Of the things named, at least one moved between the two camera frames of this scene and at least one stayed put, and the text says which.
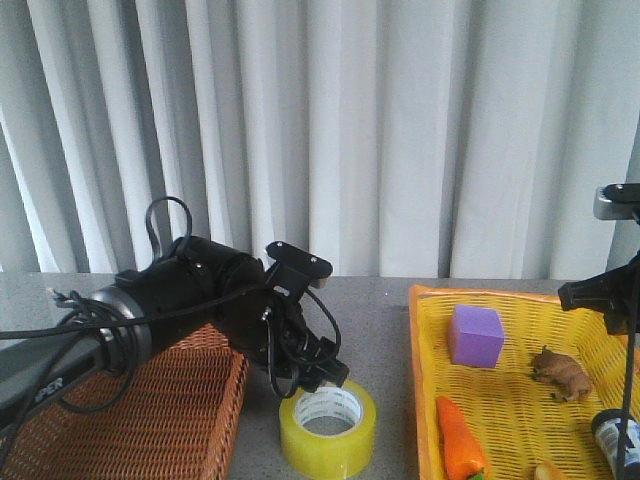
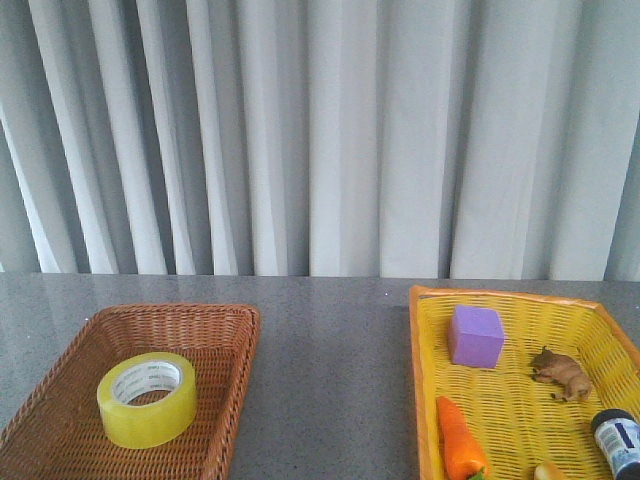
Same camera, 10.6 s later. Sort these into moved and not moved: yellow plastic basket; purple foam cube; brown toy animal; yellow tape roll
Moved: yellow tape roll
Not moved: purple foam cube; brown toy animal; yellow plastic basket
